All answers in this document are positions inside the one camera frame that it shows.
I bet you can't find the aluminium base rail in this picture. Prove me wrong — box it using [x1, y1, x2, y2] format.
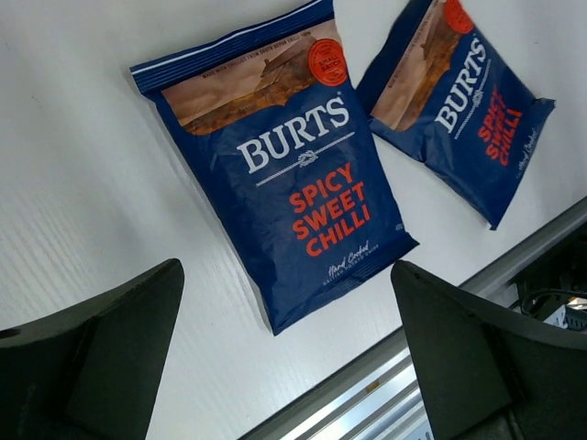
[238, 196, 587, 440]

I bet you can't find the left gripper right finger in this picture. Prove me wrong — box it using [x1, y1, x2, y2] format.
[391, 260, 586, 439]

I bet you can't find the blue burts bag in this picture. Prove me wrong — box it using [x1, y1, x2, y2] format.
[357, 0, 555, 229]
[130, 1, 416, 334]

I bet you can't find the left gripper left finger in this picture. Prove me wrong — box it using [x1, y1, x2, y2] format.
[1, 258, 184, 439]

